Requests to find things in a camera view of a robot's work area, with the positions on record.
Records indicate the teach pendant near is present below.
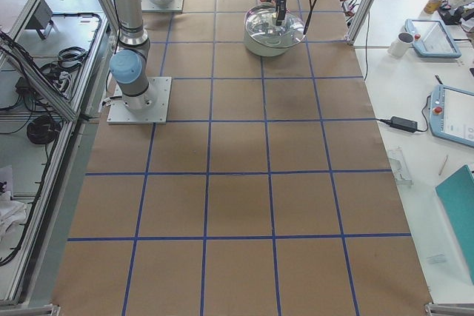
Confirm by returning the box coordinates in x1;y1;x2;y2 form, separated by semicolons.
429;85;473;147

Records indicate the yellow can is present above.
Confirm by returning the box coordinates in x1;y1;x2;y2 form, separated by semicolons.
423;0;444;15

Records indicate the pale green electric pot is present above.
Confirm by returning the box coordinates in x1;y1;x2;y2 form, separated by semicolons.
243;1;307;58

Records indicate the teach pendant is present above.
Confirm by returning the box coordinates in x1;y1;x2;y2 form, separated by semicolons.
404;19;461;58
429;85;473;147

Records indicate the white mug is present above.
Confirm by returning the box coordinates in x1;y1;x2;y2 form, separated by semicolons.
387;32;415;58

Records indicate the black power adapter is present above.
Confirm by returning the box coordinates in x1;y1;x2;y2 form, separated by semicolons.
390;116;418;133

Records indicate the teal folder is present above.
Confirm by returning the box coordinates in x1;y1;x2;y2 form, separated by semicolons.
435;165;473;263

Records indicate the teach pendant far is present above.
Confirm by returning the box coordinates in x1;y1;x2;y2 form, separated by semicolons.
404;19;461;58

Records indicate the glass pot lid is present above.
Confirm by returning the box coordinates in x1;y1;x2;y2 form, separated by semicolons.
244;4;305;48

